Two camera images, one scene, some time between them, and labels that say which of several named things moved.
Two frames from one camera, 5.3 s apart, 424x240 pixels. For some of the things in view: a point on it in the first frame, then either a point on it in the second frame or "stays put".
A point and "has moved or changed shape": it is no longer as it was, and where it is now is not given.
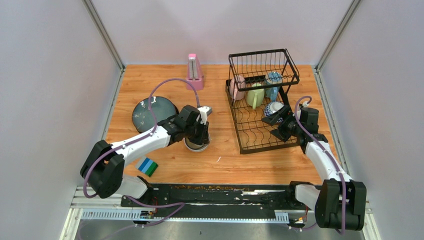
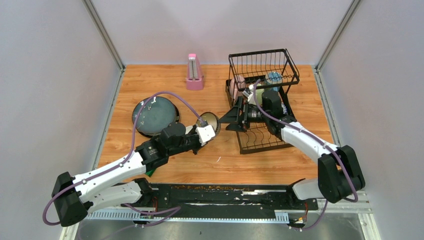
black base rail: [217, 199] stays put
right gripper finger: [283, 132] to [238, 126]
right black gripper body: [294, 126] to [255, 115]
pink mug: [236, 82] stays put
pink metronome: [194, 76] stays put
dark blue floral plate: [142, 116] stays put
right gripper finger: [274, 119] to [235, 115]
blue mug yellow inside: [273, 80] stays put
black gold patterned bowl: [193, 146] has moved or changed shape
